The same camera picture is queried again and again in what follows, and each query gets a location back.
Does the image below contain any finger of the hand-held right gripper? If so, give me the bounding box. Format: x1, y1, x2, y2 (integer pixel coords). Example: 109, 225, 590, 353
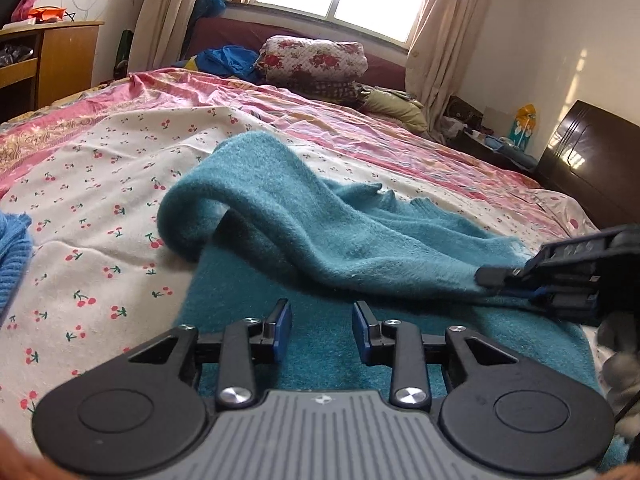
504, 286, 604, 322
475, 231, 619, 289

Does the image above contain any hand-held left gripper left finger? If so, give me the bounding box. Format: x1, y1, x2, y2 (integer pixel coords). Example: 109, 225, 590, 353
127, 299, 294, 409

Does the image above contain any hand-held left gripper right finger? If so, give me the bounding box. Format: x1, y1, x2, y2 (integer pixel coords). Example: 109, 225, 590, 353
351, 301, 519, 410

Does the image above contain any teal towel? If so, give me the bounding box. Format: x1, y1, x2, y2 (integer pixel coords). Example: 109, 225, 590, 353
156, 131, 606, 411

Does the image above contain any pink dotted pillow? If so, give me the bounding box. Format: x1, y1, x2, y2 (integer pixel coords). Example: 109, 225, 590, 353
525, 187, 601, 238

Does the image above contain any dark wooden headboard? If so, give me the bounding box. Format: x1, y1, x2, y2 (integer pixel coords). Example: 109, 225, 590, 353
535, 100, 640, 233

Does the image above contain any blue folded cloth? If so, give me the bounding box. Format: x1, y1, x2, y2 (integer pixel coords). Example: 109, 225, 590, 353
487, 135, 536, 166

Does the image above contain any yellow and teal card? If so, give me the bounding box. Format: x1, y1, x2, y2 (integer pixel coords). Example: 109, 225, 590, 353
508, 104, 541, 153

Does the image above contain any dark nightstand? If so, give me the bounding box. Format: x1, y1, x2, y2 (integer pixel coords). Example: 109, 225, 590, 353
450, 127, 541, 176

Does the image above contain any dark bag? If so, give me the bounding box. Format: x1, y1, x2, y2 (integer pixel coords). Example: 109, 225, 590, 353
446, 95, 485, 128

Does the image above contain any olive green pillow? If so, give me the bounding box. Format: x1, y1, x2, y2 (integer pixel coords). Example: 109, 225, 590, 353
357, 85, 431, 133

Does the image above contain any dark plaid blanket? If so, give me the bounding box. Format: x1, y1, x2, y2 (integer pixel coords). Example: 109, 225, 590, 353
295, 77, 362, 107

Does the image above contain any cherry print bed sheet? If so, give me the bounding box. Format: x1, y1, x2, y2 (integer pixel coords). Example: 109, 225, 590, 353
0, 67, 601, 461

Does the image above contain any beige curtain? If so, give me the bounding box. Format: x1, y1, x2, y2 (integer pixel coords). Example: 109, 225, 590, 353
404, 0, 501, 143
135, 0, 216, 68

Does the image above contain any floral folded quilt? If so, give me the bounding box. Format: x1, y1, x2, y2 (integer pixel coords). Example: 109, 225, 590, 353
256, 35, 368, 98

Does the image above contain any blue crumpled cloth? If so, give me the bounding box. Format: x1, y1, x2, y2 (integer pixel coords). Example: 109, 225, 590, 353
175, 45, 263, 83

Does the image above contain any blue knit sweater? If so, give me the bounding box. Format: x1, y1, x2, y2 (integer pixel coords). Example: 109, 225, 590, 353
0, 211, 33, 311

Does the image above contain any wooden desk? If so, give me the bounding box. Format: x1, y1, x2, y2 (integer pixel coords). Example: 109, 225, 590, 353
0, 20, 106, 123

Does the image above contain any orange plastic item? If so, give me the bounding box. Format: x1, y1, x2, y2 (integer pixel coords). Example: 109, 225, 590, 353
27, 6, 68, 23

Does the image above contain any pink plastic bag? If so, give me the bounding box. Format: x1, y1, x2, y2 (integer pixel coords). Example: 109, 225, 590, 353
11, 0, 40, 23

